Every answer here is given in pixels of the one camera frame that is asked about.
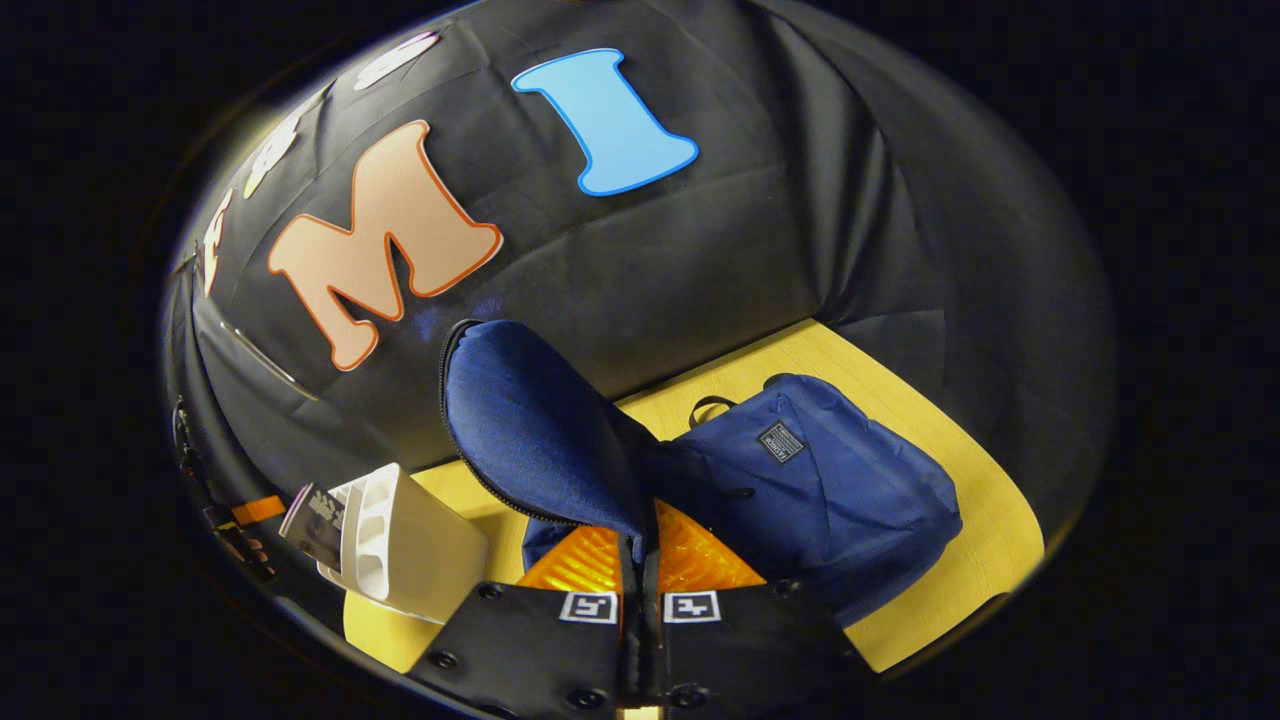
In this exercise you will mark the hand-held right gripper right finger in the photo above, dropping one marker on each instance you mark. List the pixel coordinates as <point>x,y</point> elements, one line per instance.
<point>750,650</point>

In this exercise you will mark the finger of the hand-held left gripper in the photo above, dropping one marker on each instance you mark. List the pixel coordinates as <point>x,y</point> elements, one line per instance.
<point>260,510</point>

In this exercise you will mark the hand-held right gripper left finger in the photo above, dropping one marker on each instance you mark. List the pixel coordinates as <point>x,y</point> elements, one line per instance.
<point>530,650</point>

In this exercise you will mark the white plastic bookshelf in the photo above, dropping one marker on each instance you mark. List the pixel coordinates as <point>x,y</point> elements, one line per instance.
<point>420,560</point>

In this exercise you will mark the blue fabric schoolbag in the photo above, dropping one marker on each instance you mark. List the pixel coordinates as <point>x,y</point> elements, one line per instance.
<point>820,500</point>

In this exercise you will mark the black backdrop cloth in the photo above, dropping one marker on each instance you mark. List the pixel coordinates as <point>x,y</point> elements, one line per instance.
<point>700,250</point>

